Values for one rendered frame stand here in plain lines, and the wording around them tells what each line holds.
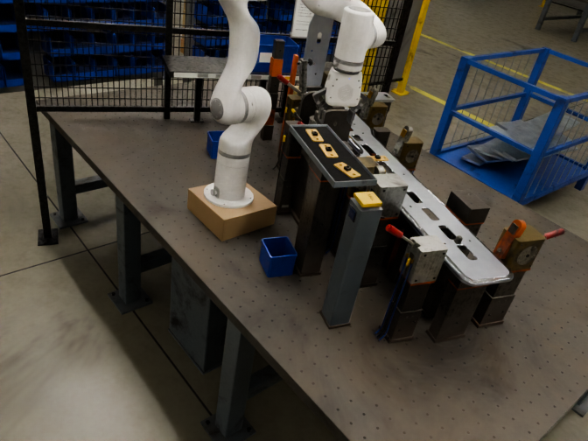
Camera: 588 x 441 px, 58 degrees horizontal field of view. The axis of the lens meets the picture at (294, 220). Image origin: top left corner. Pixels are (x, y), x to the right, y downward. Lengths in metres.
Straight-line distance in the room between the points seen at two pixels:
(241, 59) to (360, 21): 0.48
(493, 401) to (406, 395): 0.26
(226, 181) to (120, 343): 0.97
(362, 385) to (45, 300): 1.70
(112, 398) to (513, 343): 1.53
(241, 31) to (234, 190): 0.56
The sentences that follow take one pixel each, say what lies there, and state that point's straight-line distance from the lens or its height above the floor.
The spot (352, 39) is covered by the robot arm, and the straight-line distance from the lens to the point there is 1.49.
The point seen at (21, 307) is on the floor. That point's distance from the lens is 2.77.
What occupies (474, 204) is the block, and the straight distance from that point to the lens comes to 1.87.
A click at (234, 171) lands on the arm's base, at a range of 1.93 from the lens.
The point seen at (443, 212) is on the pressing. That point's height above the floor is 1.00.
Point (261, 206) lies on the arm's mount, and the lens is 2.00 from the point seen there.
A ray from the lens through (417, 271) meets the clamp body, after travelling 1.52.
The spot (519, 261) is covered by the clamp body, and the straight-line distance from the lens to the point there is 1.76.
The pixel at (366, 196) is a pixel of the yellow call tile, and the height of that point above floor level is 1.16.
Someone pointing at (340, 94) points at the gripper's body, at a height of 1.35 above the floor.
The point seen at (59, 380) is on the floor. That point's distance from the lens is 2.44.
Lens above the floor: 1.87
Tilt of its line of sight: 34 degrees down
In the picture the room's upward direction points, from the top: 11 degrees clockwise
